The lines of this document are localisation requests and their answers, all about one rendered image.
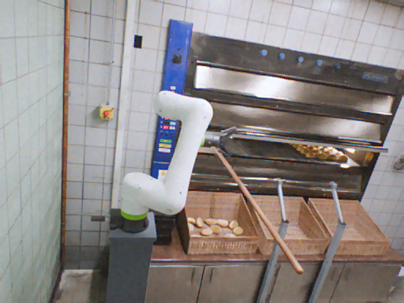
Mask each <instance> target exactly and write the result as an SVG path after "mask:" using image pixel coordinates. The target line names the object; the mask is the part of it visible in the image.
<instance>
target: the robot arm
mask: <svg viewBox="0 0 404 303"><path fill-rule="evenodd" d="M153 107H154V110H155V112H156V113H157V114H158V115H159V116H163V117H165V118H169V119H171V120H179V121H181V132H180V135H179V140H178V143H177V146H176V150H175V152H174V155H173V158H172V160H171V162H170V166H169V168H168V170H167V172H166V176H165V178H164V179H163V180H162V181H160V180H157V179H155V178H152V177H151V176H149V175H148V174H142V173H139V172H133V173H130V174H127V175H126V176H125V177H124V178H123V183H122V195H121V203H120V208H111V211H110V215H105V217H101V216H92V217H91V221H101V222H105V224H110V226H111V227H110V229H111V230H116V229H117V228H119V229H120V230H123V231H124V232H126V233H141V232H143V231H145V230H146V229H147V228H148V226H149V220H148V210H149V208H150V209H152V210H154V211H160V212H162V213H163V214H165V215H173V214H177V213H179V212H180V211H181V210H182V209H183V208H184V206H185V200H186V196H187V192H188V186H189V180H190V178H191V172H192V169H193V165H194V161H195V158H196V155H197V151H198V149H199V147H206V148H210V147H219V148H218V149H217V152H219V153H222V154H224V155H225V156H227V157H228V158H230V157H231V156H232V155H233V156H237V155H243V153H241V152H236V151H229V150H227V148H226V147H225V144H226V139H227V137H230V136H231V135H234V134H235V133H236V134H242V135H247V133H246V132H242V131H241V130H238V129H237V128H236V127H235V126H234V127H232V128H230V129H225V130H221V135H212V133H206V128H207V127H208V125H209V122H210V120H211V118H212V107H211V105H210V104H209V102H207V101H205V100H203V99H198V98H190V97H187V96H184V95H178V94H176V93H173V92H169V91H163V92H159V93H157V95H156V96H155V98H154V100H153ZM231 131H232V132H231ZM227 132H230V133H228V134H227V135H225V136H224V135H223V134H225V133H227ZM221 147H224V148H225V150H227V153H229V155H228V154H227V153H225V152H224V151H222V150H221V149H220V148H221Z"/></svg>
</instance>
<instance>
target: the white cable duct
mask: <svg viewBox="0 0 404 303"><path fill-rule="evenodd" d="M135 5H136V0H128V4H127V20H126V27H125V42H124V58H123V66H122V81H121V97H120V104H119V112H118V135H117V143H116V151H115V160H114V182H113V190H112V198H111V208H117V203H118V190H119V182H120V175H121V160H122V147H123V140H124V125H125V112H126V104H127V90H128V83H129V69H130V55H131V47H132V40H133V20H134V13H135Z"/></svg>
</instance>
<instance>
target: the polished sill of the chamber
mask: <svg viewBox="0 0 404 303"><path fill-rule="evenodd" d="M222 156H224V158H225V160H226V161H227V162H243V163H258V164H265V165H281V166H295V167H304V168H316V169H327V170H341V171H349V172H365V173H366V172H367V169H366V168H364V167H363V166H347V165H339V164H332V163H311V162H304V161H297V160H288V159H268V158H261V157H253V156H239V155H237V156H233V155H232V156H231V157H230V158H228V157H227V156H225V155H224V154H222ZM196 159H212V160H219V161H222V160H221V159H220V158H219V156H218V154H217V153H203V152H197V155H196Z"/></svg>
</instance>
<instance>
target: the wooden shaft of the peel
mask: <svg viewBox="0 0 404 303"><path fill-rule="evenodd" d="M213 148H214V150H215V152H216V153H217V154H218V156H219V158H220V159H221V160H222V162H223V163H224V165H225V167H226V168H227V169H228V171H229V172H230V174H231V175H232V177H233V178H234V180H235V181H236V182H237V184H238V186H240V189H241V190H242V192H243V193H244V194H245V196H246V198H247V199H248V200H249V203H250V204H251V205H252V207H253V208H254V209H255V212H256V213H257V214H258V216H259V217H260V218H261V220H262V221H263V223H264V225H265V226H266V227H267V229H268V230H269V232H270V233H271V236H273V238H274V239H275V241H276V242H277V244H278V245H279V247H280V249H281V250H282V251H283V253H284V254H285V255H286V258H287V259H288V261H289V262H290V263H291V264H292V267H294V269H295V271H296V272H297V273H298V274H299V275H301V274H302V273H304V270H303V269H302V268H301V265H300V264H299V263H298V262H297V260H296V259H295V257H294V256H293V254H292V253H291V252H290V250H289V249H288V248H287V247H286V244H285V243H284V242H283V241H282V239H281V237H280V236H279V235H278V233H277V232H276V230H275V229H274V227H273V226H272V225H271V223H270V222H269V221H268V220H267V217H266V216H265V215H264V213H263V212H262V211H261V209H260V208H259V207H258V205H257V204H256V202H255V200H254V199H253V197H252V196H251V195H250V194H249V192H248V190H247V189H246V187H244V186H243V184H242V183H241V181H240V179H239V178H238V177H237V175H236V174H235V173H234V171H233V169H232V168H231V167H230V165H229V164H228V162H227V161H226V160H225V158H224V156H222V153H219V152H217V149H218V148H217V147H213Z"/></svg>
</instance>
